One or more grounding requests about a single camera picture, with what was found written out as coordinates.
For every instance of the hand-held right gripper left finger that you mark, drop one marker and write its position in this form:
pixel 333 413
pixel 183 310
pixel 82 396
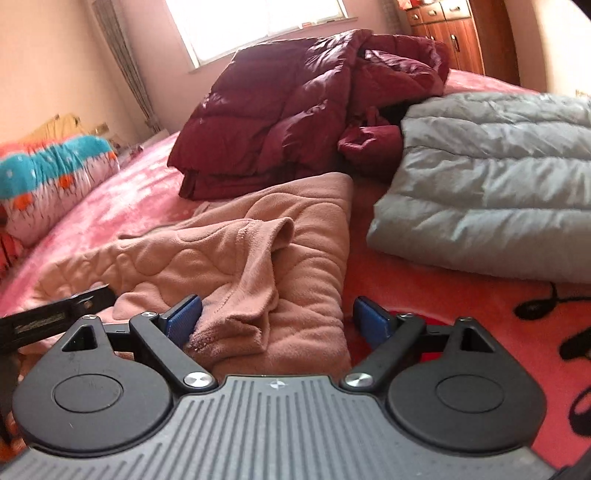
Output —
pixel 184 319

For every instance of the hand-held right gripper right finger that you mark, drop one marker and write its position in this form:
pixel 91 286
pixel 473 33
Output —
pixel 370 321

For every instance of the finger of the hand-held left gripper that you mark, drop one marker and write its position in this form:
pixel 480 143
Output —
pixel 69 309

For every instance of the pink fleece quilted garment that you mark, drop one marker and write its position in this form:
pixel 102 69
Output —
pixel 286 221

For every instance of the bed with pink sheet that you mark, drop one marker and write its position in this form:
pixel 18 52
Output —
pixel 438 295

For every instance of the teal orange rolled quilt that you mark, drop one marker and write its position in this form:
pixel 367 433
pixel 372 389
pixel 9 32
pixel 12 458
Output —
pixel 51 184

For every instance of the grey down jacket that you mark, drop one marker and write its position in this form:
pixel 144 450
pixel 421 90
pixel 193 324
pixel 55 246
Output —
pixel 489 184

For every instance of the yellow floral pillow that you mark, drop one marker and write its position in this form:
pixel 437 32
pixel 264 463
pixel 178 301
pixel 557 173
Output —
pixel 60 124

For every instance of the maroon down jacket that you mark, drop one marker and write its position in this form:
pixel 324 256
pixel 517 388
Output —
pixel 286 106

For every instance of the grey checked curtain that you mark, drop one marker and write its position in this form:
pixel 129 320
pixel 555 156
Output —
pixel 392 14
pixel 124 60

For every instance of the white framed window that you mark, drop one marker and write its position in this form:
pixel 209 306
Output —
pixel 240 27

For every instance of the wooden cabinet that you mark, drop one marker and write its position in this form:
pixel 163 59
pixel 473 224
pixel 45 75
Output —
pixel 461 37

